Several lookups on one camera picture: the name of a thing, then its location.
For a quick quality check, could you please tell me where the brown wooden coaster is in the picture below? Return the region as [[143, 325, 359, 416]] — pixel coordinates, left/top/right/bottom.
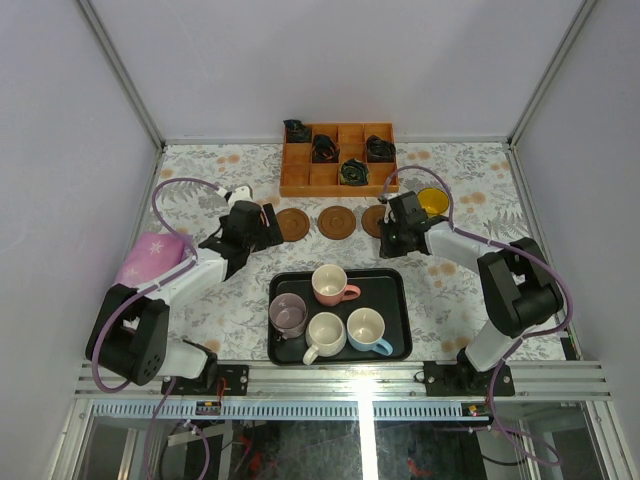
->
[[317, 205, 356, 240], [276, 208, 310, 242], [361, 205, 386, 239]]

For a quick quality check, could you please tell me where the yellow black mug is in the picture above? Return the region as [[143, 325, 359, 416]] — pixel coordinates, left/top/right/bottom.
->
[[417, 188, 450, 217]]

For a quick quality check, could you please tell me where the pink ceramic mug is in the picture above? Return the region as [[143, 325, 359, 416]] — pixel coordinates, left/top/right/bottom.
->
[[311, 264, 361, 307]]

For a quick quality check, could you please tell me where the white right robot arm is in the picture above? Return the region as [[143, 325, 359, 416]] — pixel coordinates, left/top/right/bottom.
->
[[378, 192, 564, 395]]

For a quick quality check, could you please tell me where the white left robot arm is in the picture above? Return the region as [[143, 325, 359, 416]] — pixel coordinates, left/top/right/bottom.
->
[[85, 200, 283, 395]]

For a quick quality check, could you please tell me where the black plastic tray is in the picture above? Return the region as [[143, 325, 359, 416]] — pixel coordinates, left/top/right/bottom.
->
[[269, 268, 413, 365]]

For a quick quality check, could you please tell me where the orange wooden compartment box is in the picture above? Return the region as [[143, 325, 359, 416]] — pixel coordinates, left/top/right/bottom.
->
[[280, 119, 398, 198]]

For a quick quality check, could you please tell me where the purple glass mug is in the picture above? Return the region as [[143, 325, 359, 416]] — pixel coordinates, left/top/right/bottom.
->
[[269, 293, 308, 340]]

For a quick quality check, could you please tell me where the dark rolled cloth green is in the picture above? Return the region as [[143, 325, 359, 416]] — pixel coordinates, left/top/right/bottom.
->
[[339, 158, 369, 187]]

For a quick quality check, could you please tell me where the dark rolled cloth right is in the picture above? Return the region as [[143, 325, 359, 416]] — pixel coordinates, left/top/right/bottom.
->
[[365, 135, 396, 163]]

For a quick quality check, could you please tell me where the purple snowflake cloth bag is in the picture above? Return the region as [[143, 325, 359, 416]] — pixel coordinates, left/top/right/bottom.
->
[[114, 232, 193, 288]]

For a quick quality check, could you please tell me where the dark rolled cloth with orange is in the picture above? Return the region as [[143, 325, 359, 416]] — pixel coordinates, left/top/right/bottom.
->
[[311, 134, 340, 163]]

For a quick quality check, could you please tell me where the light blue mug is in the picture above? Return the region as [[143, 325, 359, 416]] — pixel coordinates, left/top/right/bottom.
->
[[346, 308, 393, 356]]

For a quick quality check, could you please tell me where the dark rolled cloth top-left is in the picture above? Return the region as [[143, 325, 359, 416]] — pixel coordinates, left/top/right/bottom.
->
[[283, 119, 312, 144]]

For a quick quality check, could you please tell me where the cream speckled mug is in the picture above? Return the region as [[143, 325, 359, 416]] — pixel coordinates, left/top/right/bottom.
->
[[302, 312, 347, 365]]

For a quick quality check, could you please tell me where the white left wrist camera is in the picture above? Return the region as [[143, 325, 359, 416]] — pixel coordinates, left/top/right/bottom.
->
[[224, 185, 253, 206]]

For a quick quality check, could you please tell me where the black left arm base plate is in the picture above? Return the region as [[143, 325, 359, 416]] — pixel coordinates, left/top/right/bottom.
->
[[161, 364, 249, 397]]

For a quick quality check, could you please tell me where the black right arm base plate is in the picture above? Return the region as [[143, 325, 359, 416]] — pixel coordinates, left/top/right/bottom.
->
[[423, 361, 515, 397]]

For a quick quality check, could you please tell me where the aluminium front rail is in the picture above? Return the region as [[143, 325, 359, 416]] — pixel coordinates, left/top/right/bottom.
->
[[74, 361, 612, 420]]

